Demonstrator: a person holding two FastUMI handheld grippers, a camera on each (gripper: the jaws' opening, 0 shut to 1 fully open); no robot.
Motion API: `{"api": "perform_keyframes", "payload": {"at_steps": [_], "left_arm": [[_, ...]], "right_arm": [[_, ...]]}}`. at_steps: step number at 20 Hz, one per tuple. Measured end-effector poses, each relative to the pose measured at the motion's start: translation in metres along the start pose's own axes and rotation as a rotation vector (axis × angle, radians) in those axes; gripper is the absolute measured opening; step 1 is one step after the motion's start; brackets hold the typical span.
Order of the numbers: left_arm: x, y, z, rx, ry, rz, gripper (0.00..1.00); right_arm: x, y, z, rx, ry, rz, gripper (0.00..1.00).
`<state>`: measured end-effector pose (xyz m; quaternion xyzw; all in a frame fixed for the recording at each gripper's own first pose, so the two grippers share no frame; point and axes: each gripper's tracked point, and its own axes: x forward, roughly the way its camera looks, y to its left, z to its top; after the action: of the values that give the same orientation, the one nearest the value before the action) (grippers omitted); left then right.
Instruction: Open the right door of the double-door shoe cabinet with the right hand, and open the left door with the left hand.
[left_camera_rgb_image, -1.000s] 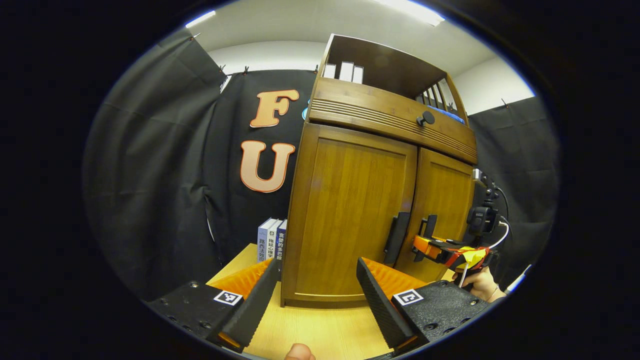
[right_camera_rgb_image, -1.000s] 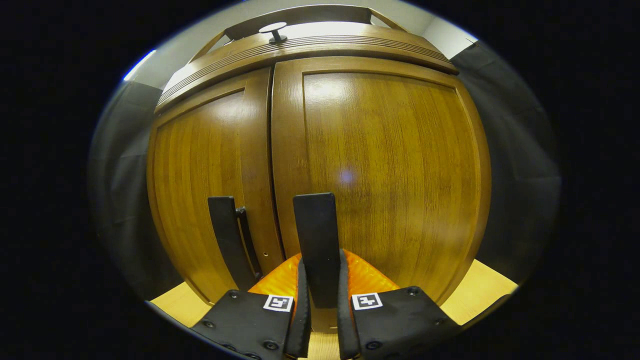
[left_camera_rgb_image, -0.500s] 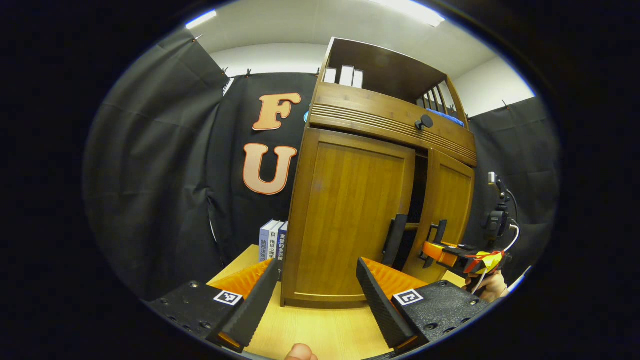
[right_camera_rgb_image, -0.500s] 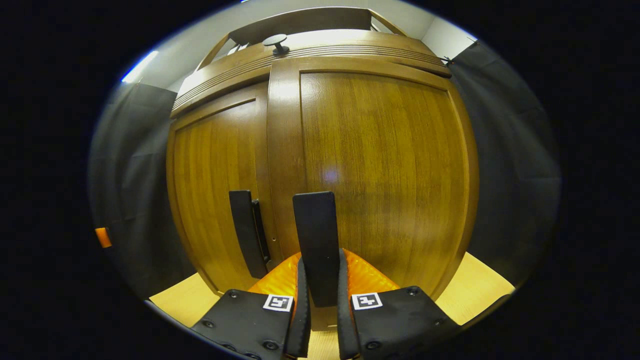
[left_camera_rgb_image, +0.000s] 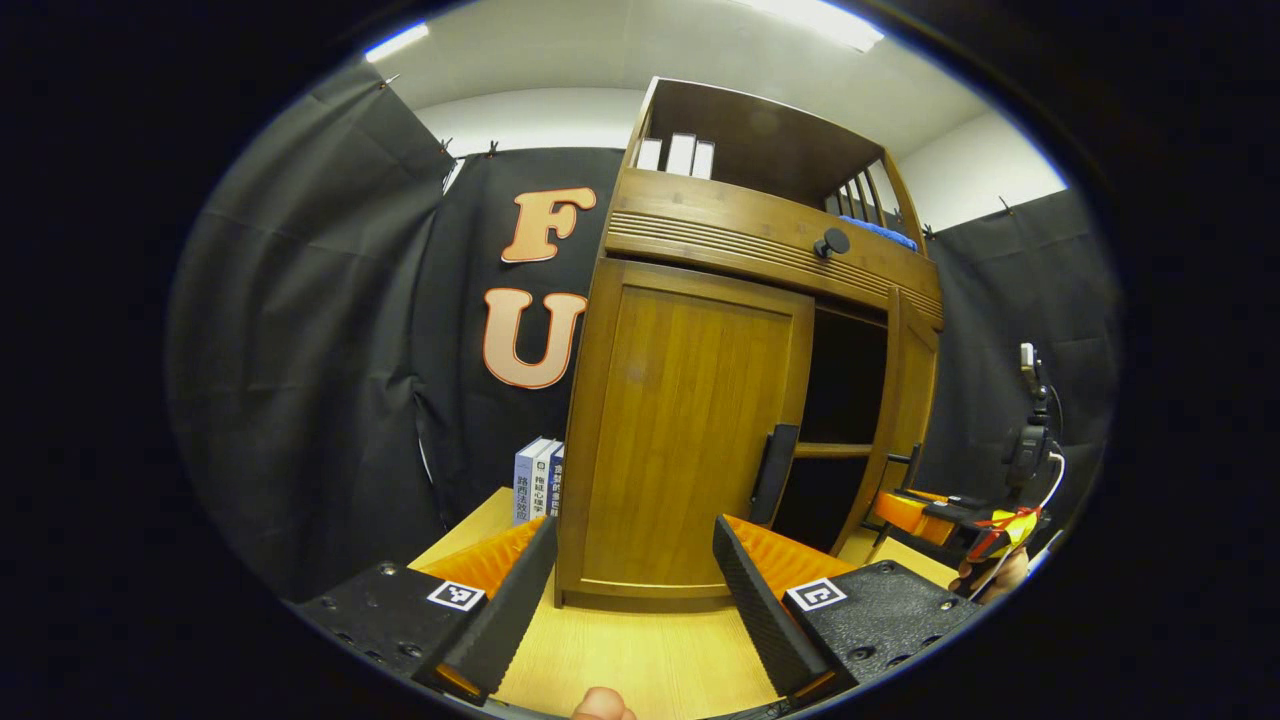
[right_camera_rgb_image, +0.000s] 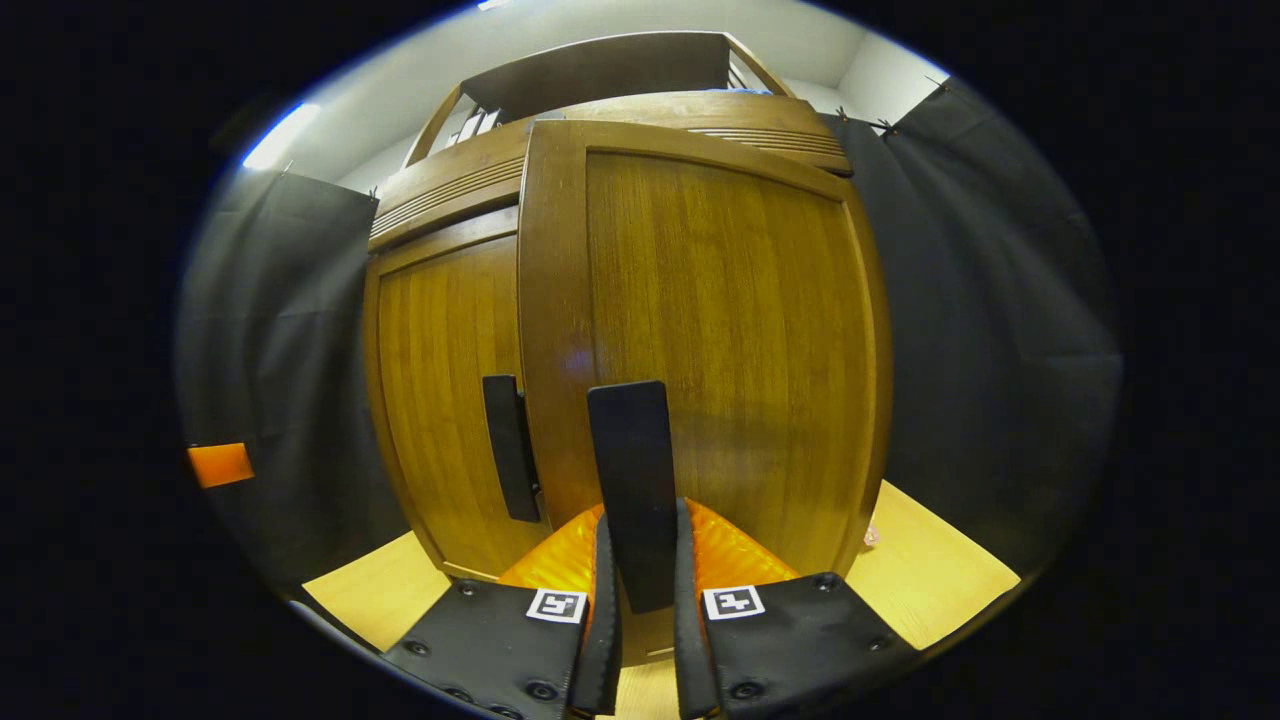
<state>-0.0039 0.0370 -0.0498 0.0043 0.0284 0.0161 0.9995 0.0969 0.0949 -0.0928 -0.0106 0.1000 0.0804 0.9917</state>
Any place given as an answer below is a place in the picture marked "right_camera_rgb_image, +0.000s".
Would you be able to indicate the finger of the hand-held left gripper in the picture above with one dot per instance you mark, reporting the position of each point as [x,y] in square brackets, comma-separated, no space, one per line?
[220,465]

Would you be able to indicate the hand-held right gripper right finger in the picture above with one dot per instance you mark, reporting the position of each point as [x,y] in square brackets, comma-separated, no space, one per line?
[692,640]

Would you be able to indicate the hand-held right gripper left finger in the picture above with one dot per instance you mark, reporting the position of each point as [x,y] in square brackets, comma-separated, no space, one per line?
[600,640]

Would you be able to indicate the wooden shoe cabinet door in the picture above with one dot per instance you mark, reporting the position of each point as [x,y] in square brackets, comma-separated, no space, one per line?
[720,330]
[440,380]

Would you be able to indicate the white upright books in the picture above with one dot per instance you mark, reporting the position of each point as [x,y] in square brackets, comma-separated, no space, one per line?
[470,128]

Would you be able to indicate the black backdrop cloth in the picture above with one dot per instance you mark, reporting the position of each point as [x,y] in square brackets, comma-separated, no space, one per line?
[1000,350]

